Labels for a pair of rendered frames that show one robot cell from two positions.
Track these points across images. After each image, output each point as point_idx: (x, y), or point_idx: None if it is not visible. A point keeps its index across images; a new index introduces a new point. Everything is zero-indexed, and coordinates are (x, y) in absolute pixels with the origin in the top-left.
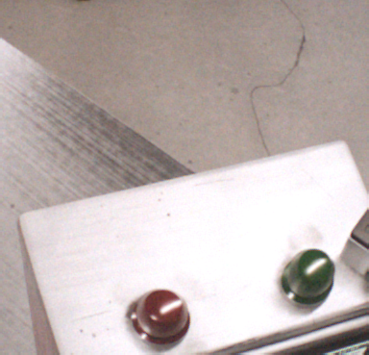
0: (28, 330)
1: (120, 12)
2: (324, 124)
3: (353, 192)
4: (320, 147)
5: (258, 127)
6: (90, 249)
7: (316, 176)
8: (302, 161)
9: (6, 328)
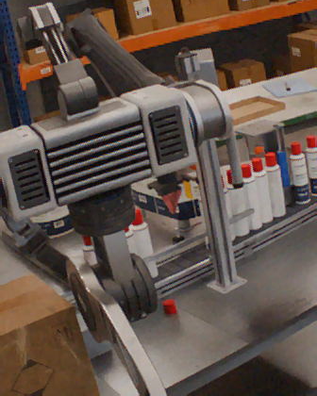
0: (310, 244)
1: None
2: None
3: (201, 60)
4: (211, 58)
5: None
6: (201, 51)
7: (206, 58)
8: (209, 57)
9: (312, 240)
